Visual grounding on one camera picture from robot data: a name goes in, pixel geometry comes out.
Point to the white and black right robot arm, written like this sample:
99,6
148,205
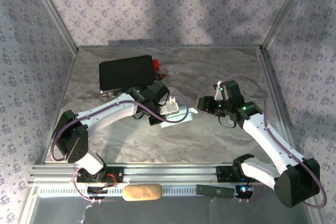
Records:
267,140

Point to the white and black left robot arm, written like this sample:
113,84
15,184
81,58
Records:
110,113

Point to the black red triangular card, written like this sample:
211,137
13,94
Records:
161,76

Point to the red block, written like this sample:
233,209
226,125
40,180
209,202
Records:
156,64

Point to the black ribbed carry case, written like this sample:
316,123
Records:
123,74

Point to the dark flat remote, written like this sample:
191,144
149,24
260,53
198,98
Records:
215,191

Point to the tan oval pad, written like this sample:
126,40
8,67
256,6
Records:
141,192

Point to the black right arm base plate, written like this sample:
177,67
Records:
223,174

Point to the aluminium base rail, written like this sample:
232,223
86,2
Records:
168,172

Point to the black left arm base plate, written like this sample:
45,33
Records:
118,175

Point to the aluminium frame post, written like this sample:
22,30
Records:
286,11
52,11

